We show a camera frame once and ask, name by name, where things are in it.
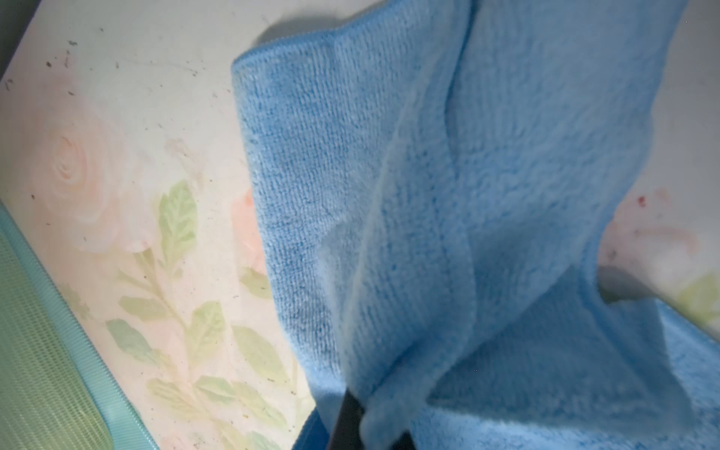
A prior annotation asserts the blue microfiber cloth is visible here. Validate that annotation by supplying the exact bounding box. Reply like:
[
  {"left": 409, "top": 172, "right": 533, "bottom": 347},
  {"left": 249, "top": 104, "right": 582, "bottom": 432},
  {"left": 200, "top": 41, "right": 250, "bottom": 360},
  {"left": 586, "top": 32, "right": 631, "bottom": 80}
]
[{"left": 232, "top": 1, "right": 719, "bottom": 449}]

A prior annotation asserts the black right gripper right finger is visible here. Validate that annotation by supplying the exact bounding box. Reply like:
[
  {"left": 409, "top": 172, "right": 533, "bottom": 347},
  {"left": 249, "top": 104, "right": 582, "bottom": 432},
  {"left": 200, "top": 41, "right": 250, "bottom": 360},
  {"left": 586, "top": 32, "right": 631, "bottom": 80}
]
[{"left": 390, "top": 431, "right": 416, "bottom": 450}]

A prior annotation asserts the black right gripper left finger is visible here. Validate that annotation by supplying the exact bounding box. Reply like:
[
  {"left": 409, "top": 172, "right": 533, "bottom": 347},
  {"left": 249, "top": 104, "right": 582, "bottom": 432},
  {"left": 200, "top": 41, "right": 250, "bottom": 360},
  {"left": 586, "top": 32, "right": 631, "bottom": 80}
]
[{"left": 327, "top": 390, "right": 365, "bottom": 450}]

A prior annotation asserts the light blue mesh document bag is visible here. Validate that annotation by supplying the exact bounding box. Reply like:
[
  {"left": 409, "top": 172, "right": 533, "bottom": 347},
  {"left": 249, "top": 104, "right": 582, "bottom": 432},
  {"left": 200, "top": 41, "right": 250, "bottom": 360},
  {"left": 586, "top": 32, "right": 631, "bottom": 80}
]
[{"left": 1, "top": 209, "right": 157, "bottom": 449}]

